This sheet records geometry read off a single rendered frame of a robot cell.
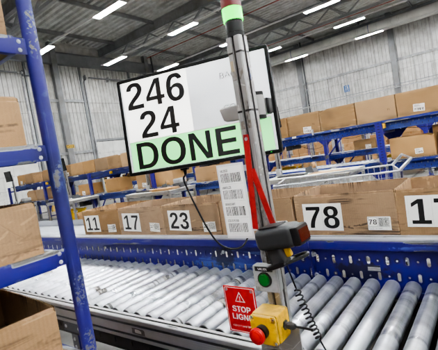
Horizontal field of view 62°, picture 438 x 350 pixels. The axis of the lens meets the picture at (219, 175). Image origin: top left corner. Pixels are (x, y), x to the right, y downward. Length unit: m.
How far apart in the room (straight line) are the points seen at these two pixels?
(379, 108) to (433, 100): 0.71
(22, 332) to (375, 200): 1.15
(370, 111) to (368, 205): 4.69
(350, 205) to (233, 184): 0.64
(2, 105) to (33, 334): 0.42
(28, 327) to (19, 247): 0.14
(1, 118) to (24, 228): 0.20
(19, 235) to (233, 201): 0.50
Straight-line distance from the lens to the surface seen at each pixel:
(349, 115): 6.18
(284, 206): 1.58
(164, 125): 1.13
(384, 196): 1.43
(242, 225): 0.96
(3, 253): 0.76
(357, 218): 1.48
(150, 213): 2.11
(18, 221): 0.77
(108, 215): 2.43
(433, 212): 1.42
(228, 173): 0.95
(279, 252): 0.87
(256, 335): 0.92
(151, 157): 1.14
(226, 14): 0.97
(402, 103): 6.00
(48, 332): 0.81
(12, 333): 0.78
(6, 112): 0.78
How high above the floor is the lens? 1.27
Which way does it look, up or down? 3 degrees down
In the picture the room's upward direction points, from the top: 10 degrees counter-clockwise
